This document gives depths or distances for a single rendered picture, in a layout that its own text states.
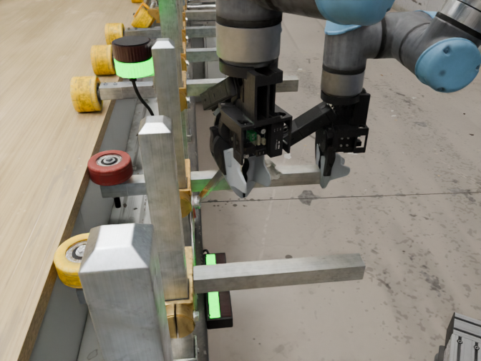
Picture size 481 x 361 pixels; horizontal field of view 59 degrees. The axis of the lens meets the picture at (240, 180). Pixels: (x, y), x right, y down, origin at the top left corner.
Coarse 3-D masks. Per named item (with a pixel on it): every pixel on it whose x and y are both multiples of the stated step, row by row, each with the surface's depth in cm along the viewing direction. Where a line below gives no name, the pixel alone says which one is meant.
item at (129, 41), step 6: (132, 36) 67; (138, 36) 67; (114, 42) 64; (120, 42) 64; (126, 42) 64; (132, 42) 64; (138, 42) 64; (144, 42) 64; (144, 60) 65; (132, 78) 68; (132, 84) 68; (138, 96) 70; (144, 102) 70; (150, 108) 71; (150, 114) 71
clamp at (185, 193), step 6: (186, 162) 86; (186, 168) 84; (186, 174) 83; (186, 180) 81; (186, 186) 79; (180, 192) 78; (186, 192) 78; (180, 198) 77; (186, 198) 77; (180, 204) 77; (186, 204) 78; (186, 210) 78
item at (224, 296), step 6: (216, 258) 87; (222, 258) 87; (222, 294) 79; (228, 294) 79; (222, 300) 78; (228, 300) 78; (222, 306) 77; (228, 306) 77; (222, 312) 76; (228, 312) 76
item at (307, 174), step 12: (276, 168) 86; (288, 168) 86; (300, 168) 86; (312, 168) 86; (132, 180) 83; (144, 180) 83; (192, 180) 83; (204, 180) 83; (276, 180) 85; (288, 180) 86; (300, 180) 86; (312, 180) 86; (108, 192) 82; (120, 192) 83; (132, 192) 83; (144, 192) 83
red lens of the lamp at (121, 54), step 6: (150, 42) 65; (114, 48) 64; (120, 48) 63; (126, 48) 63; (132, 48) 63; (138, 48) 63; (144, 48) 64; (150, 48) 65; (114, 54) 64; (120, 54) 63; (126, 54) 63; (132, 54) 63; (138, 54) 64; (144, 54) 64; (150, 54) 65; (120, 60) 64; (126, 60) 64; (132, 60) 64; (138, 60) 64
